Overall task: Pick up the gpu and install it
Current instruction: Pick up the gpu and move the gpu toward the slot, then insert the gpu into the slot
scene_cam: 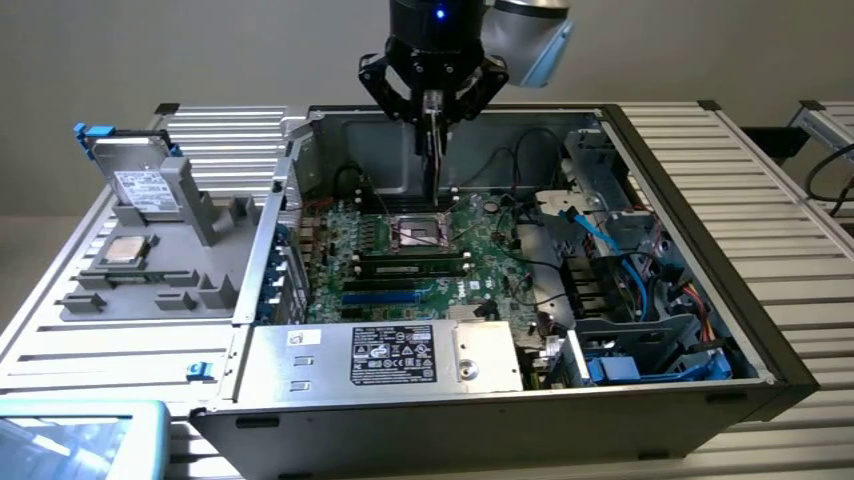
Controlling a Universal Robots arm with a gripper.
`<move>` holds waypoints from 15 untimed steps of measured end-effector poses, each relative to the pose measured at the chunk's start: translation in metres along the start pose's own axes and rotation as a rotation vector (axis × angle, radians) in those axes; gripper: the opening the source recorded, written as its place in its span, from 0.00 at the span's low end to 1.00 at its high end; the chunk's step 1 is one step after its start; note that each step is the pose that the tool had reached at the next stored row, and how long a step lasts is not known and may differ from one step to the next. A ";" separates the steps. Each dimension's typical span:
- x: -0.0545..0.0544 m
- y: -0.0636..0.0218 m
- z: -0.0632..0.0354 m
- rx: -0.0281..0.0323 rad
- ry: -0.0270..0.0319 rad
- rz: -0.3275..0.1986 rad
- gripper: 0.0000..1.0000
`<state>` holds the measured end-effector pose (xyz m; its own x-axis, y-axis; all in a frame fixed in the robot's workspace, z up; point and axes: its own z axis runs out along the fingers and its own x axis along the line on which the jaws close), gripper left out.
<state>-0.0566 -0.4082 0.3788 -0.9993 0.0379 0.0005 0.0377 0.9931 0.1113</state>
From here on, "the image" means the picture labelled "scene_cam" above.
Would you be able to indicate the light blue tray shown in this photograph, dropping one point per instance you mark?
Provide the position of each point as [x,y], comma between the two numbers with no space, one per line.
[143,440]

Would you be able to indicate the silver chipset heat sink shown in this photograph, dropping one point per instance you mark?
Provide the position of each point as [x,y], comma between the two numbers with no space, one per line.
[475,312]

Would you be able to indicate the open black PC case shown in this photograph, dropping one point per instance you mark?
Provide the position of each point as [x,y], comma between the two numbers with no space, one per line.
[467,430]

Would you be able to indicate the black RAM stick with label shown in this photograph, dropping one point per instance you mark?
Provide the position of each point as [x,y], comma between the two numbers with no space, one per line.
[407,270]

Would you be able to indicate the silver hard disk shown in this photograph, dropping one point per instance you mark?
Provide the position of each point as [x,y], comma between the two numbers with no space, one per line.
[140,180]

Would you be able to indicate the black box between tables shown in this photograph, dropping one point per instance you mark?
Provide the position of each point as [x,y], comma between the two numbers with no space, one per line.
[770,142]

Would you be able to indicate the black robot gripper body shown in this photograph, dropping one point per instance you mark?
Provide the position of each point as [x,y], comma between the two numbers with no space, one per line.
[433,35]

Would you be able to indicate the black expansion slot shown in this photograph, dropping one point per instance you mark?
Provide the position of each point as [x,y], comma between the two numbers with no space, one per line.
[383,285]

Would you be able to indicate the blue plastic table clip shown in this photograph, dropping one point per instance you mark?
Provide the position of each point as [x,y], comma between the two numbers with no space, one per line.
[197,372]

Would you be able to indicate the grey plastic parts rack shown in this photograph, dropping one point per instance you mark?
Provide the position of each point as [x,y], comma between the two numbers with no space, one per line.
[133,305]

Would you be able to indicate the green motherboard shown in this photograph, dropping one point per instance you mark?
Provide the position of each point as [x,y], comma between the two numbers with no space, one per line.
[494,250]

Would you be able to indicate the metal CPU socket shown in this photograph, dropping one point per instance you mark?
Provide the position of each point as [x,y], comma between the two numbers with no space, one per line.
[416,235]

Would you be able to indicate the blue disk bay caddy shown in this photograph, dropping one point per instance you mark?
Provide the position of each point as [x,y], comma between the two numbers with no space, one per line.
[614,370]

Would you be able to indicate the thin dark GPU card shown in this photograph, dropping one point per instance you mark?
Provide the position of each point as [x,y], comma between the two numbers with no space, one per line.
[435,175]

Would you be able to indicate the grey disk bay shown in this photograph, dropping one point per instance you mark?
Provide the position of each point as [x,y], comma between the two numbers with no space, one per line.
[640,335]

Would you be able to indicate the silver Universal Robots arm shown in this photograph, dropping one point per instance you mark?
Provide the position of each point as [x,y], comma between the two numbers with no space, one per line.
[527,30]

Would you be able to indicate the silver CPU chip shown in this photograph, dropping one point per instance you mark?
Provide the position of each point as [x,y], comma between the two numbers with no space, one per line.
[128,250]

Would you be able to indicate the silver power supply unit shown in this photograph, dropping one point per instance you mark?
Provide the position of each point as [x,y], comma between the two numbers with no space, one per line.
[320,365]

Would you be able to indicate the grey metal drive cage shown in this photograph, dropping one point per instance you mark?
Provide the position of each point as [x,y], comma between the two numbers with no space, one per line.
[594,170]

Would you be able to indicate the blue expansion slot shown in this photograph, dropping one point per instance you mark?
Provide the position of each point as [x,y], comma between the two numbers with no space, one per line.
[383,297]

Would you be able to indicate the blue disk carrier rails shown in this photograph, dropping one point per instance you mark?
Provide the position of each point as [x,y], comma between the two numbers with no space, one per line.
[93,132]

